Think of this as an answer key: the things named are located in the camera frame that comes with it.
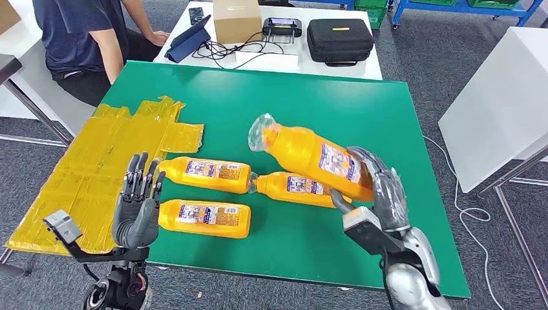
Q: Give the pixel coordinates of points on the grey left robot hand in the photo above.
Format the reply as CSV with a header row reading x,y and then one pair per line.
x,y
137,214

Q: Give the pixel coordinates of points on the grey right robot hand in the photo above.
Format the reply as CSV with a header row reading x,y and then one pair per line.
x,y
389,201

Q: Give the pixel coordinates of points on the person's left hand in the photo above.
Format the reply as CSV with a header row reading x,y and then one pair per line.
x,y
159,38

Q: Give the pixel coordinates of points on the orange detergent bottle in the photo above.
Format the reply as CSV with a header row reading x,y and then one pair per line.
x,y
299,154
205,179
278,190
205,224

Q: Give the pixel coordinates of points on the person's right forearm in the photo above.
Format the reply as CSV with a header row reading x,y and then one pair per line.
x,y
112,62

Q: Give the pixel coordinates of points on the person's left forearm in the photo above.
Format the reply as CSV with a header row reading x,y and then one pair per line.
x,y
139,19

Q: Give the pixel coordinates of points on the tablet in blue case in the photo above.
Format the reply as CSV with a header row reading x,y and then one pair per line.
x,y
187,43

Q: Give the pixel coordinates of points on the black smartphone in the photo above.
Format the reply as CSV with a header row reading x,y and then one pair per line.
x,y
196,15

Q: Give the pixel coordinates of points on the yellow taped cardboard sheet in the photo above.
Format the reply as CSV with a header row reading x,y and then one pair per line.
x,y
85,179

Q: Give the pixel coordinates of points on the brown cardboard box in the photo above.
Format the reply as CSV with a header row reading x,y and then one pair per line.
x,y
236,21

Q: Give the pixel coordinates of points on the person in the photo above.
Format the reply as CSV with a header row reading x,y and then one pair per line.
x,y
73,38

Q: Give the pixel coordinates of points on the flat white box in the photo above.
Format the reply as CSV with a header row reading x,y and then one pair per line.
x,y
265,62

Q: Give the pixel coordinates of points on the black controller with screen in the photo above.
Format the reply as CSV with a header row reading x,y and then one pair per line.
x,y
281,26

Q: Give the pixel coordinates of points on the white side table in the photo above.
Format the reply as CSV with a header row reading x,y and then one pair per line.
x,y
47,102

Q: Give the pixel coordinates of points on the white desk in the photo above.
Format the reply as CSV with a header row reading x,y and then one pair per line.
x,y
342,72

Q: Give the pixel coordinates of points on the white table with metal legs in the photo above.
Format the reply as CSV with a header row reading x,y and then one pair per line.
x,y
496,102

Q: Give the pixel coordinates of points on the brown cardboard panel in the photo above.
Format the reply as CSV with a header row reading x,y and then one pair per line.
x,y
7,15

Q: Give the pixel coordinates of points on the black carrying case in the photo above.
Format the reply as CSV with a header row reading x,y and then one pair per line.
x,y
340,40

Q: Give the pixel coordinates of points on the green plastic crate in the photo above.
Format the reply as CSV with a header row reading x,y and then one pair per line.
x,y
492,3
372,15

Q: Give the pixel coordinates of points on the blue metal rack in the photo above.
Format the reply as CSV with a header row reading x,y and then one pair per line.
x,y
462,7

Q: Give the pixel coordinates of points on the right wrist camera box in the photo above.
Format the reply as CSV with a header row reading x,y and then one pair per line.
x,y
368,231

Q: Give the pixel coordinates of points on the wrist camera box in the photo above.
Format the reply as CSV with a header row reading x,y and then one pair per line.
x,y
368,231
62,227

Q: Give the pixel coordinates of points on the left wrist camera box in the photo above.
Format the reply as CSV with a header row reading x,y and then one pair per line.
x,y
62,227

